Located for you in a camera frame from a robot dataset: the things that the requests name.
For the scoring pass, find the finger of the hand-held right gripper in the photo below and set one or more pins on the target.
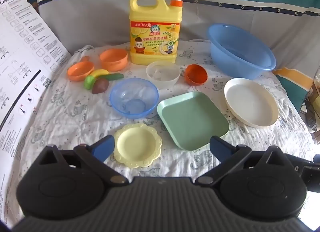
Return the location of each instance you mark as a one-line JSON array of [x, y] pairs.
[[300, 160]]

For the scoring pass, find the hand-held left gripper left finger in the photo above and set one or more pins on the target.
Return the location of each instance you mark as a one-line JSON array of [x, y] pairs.
[[103, 145]]

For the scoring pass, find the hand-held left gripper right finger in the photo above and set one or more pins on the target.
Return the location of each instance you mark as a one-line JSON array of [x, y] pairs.
[[220, 147]]

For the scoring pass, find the yellow scalloped plate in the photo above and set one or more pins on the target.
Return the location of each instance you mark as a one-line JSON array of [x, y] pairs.
[[137, 144]]

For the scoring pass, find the green square plate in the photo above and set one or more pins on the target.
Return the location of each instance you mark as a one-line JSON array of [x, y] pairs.
[[192, 119]]

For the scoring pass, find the white round plate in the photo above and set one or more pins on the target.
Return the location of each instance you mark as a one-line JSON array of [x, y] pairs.
[[250, 102]]

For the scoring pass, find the blue transparent bowl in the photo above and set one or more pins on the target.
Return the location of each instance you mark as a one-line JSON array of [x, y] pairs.
[[125, 92]]

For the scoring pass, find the small dark orange bowl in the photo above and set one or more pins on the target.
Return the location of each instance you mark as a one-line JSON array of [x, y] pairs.
[[196, 74]]

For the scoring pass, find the clear plastic bowl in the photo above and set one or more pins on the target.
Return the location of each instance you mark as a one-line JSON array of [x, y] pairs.
[[162, 74]]

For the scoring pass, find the white cat print cloth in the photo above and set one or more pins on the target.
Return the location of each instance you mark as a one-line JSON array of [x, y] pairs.
[[75, 122]]

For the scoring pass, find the brown toy vegetable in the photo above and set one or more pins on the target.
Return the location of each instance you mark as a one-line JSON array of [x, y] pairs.
[[100, 86]]

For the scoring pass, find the green toy vegetable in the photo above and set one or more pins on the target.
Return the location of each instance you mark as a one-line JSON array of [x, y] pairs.
[[89, 82]]

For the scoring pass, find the toy cucumber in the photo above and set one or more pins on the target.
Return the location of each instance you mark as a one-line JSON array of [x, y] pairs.
[[115, 76]]

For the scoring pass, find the toy banana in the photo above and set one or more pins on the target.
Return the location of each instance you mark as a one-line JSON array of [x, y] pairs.
[[100, 72]]

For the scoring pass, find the light orange toy pan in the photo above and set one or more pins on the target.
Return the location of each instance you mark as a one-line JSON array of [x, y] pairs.
[[80, 71]]

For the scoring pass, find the teal yellow striped cloth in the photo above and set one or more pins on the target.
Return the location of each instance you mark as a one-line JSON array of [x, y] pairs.
[[292, 79]]

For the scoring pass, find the light orange toy pot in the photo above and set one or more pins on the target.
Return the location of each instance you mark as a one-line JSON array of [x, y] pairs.
[[112, 59]]

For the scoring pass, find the large blue plastic basin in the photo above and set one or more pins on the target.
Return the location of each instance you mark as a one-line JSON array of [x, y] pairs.
[[240, 54]]

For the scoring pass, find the white instruction sheet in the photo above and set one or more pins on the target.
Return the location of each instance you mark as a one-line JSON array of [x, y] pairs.
[[22, 59]]

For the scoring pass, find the yellow detergent pump bottle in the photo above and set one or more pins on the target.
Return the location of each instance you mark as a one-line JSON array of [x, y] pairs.
[[152, 34]]

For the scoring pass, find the grey teal star-trimmed cloth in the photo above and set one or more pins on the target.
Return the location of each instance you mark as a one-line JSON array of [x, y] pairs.
[[95, 22]]

